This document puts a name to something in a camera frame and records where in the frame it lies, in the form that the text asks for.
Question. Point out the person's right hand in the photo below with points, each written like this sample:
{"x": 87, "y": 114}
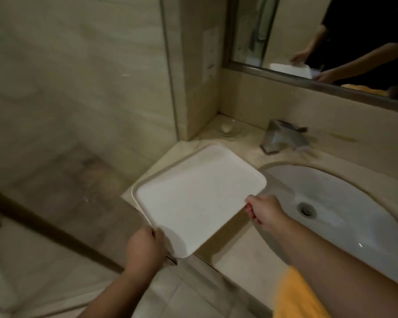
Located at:
{"x": 266, "y": 211}

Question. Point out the person's left hand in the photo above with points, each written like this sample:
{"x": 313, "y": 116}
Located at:
{"x": 144, "y": 247}

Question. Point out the person's right fingers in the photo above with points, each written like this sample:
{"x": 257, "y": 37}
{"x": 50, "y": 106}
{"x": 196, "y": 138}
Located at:
{"x": 252, "y": 210}

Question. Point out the person's left thumb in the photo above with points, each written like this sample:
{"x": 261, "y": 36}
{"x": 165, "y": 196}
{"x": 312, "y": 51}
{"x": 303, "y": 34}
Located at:
{"x": 156, "y": 234}

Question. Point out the white rectangular plastic tray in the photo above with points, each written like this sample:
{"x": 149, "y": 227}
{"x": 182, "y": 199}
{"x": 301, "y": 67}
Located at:
{"x": 199, "y": 198}

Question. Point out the person's left forearm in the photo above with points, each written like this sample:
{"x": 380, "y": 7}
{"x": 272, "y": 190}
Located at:
{"x": 114, "y": 293}

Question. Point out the person's right forearm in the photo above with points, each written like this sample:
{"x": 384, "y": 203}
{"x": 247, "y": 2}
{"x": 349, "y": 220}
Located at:
{"x": 348, "y": 271}

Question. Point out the metal sink drain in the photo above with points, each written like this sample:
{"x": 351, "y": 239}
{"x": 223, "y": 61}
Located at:
{"x": 306, "y": 209}

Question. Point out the chrome sink faucet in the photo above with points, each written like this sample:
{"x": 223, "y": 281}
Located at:
{"x": 283, "y": 136}

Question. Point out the clear glass soap dish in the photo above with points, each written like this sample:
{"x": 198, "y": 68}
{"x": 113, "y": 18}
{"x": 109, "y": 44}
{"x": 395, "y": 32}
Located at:
{"x": 228, "y": 129}

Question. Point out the small white soap bar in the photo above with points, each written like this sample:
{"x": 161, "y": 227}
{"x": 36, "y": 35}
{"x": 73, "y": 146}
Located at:
{"x": 225, "y": 128}

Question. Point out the white oval sink basin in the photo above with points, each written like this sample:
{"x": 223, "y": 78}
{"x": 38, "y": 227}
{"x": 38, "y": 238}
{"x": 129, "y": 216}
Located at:
{"x": 338, "y": 215}

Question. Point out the yellow cloth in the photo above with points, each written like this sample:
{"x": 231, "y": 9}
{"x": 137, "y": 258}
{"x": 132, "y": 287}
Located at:
{"x": 297, "y": 296}

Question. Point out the glass shower partition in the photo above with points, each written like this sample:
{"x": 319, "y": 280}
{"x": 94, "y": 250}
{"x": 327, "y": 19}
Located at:
{"x": 79, "y": 95}

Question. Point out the white wall socket plate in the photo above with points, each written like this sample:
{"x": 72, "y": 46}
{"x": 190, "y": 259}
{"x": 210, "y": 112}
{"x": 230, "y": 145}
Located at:
{"x": 210, "y": 54}

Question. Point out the wall mirror with metal frame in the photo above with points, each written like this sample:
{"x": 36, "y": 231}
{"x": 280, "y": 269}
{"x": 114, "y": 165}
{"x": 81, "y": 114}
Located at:
{"x": 318, "y": 39}

